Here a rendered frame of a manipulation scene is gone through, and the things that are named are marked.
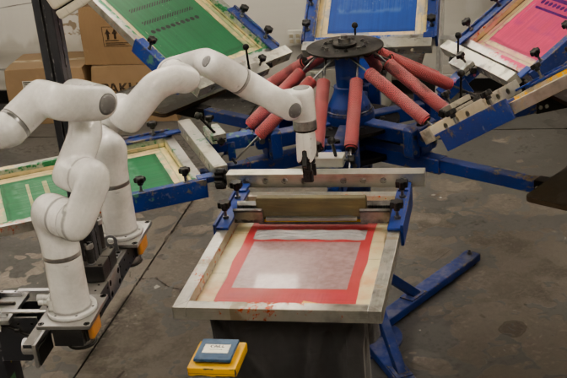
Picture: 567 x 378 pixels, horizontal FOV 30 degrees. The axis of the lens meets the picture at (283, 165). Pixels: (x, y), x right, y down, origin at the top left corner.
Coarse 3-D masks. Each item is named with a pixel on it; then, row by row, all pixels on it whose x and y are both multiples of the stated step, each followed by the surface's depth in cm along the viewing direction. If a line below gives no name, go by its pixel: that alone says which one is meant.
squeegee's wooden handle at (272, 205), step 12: (264, 204) 341; (276, 204) 340; (288, 204) 339; (300, 204) 338; (312, 204) 337; (324, 204) 336; (336, 204) 336; (348, 204) 335; (360, 204) 334; (264, 216) 342; (276, 216) 341; (288, 216) 341; (300, 216) 340; (312, 216) 339
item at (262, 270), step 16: (256, 224) 346; (272, 224) 345; (288, 224) 344; (304, 224) 343; (256, 240) 335; (272, 240) 334; (288, 240) 333; (304, 240) 332; (240, 256) 326; (256, 256) 325; (272, 256) 324; (288, 256) 323; (240, 272) 316; (256, 272) 315; (272, 272) 315; (288, 272) 314; (224, 288) 308; (240, 288) 307; (256, 288) 306; (272, 288) 305; (288, 288) 304
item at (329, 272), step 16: (320, 224) 342; (336, 224) 341; (352, 224) 340; (368, 224) 338; (320, 240) 331; (336, 240) 330; (352, 240) 329; (368, 240) 328; (304, 256) 322; (320, 256) 321; (336, 256) 320; (352, 256) 319; (368, 256) 318; (304, 272) 313; (320, 272) 312; (336, 272) 311; (352, 272) 310; (304, 288) 304; (320, 288) 303; (336, 288) 302; (352, 288) 301
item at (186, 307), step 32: (256, 192) 362; (288, 192) 360; (320, 192) 357; (352, 192) 354; (384, 192) 352; (384, 256) 309; (192, 288) 302; (384, 288) 292; (256, 320) 289; (288, 320) 287; (320, 320) 285; (352, 320) 283
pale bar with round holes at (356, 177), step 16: (240, 176) 365; (256, 176) 364; (272, 176) 363; (288, 176) 362; (320, 176) 359; (336, 176) 358; (352, 176) 357; (368, 176) 356; (384, 176) 355; (400, 176) 353; (416, 176) 352
